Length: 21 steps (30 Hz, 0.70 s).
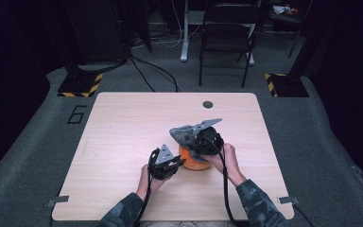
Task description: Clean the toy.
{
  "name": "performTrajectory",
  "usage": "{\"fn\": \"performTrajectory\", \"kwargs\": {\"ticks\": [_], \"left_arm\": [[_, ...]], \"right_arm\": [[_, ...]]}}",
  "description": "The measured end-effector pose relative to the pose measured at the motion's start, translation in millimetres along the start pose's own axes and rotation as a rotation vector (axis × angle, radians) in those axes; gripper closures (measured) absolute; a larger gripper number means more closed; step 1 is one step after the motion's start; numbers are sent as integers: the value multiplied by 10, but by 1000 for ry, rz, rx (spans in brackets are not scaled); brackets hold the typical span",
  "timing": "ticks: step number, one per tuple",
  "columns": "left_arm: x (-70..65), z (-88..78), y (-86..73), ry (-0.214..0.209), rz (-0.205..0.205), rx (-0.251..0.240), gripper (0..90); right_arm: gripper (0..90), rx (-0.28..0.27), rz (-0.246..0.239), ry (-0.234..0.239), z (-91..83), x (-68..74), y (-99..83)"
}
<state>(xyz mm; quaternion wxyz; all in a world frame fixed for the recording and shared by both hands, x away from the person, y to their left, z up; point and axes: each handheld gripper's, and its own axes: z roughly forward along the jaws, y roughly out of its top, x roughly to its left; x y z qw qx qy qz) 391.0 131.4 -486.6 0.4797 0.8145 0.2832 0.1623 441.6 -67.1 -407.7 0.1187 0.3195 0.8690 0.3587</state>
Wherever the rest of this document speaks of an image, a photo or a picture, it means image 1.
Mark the orange plush toy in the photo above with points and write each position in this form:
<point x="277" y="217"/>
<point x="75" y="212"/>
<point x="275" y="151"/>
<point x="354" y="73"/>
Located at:
<point x="189" y="162"/>

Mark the person's right hand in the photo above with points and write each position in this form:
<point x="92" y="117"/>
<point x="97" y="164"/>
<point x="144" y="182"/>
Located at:
<point x="231" y="167"/>

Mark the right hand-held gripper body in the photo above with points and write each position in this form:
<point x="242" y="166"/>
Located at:
<point x="209" y="142"/>

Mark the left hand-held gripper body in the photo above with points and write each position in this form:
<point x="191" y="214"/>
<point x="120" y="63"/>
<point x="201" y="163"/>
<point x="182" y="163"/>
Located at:
<point x="163" y="157"/>

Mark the white and orange object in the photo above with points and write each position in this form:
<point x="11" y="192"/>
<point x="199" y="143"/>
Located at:
<point x="280" y="9"/>

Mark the black folding chair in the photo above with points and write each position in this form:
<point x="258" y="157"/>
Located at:
<point x="230" y="38"/>

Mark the person's left hand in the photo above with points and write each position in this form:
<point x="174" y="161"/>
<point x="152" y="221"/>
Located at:
<point x="145" y="184"/>

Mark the black equipment cabinet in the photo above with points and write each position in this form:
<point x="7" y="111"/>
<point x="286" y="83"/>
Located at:
<point x="97" y="31"/>

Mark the white desk leg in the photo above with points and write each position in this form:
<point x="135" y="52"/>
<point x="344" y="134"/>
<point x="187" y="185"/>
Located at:
<point x="185" y="38"/>

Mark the dark curtain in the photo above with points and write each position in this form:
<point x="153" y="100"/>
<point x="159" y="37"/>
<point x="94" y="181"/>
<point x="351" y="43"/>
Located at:
<point x="353" y="78"/>
<point x="6" y="78"/>

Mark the grey fuzzy cloth hat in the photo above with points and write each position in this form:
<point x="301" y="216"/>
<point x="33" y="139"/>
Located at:
<point x="180" y="133"/>

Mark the black stand base striped edge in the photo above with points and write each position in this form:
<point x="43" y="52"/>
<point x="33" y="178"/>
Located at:
<point x="288" y="85"/>
<point x="78" y="85"/>

